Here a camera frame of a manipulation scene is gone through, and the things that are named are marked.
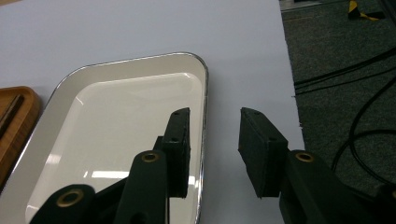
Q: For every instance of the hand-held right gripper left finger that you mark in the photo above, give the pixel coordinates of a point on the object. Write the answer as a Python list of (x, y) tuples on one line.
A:
[(177, 152)]

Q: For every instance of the brown wooden tray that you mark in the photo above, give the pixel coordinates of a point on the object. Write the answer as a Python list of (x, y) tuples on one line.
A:
[(26, 124)]

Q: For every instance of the white rectangular plate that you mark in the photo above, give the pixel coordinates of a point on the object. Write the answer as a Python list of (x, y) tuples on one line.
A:
[(124, 118)]

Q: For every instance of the white table sheet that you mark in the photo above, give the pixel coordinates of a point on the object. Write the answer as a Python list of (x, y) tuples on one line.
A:
[(155, 31)]

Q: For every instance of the yellow black floor tape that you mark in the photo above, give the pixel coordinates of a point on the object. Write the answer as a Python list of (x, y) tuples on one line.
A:
[(353, 6)]

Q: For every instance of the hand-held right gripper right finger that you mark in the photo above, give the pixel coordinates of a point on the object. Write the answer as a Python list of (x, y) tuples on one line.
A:
[(261, 152)]

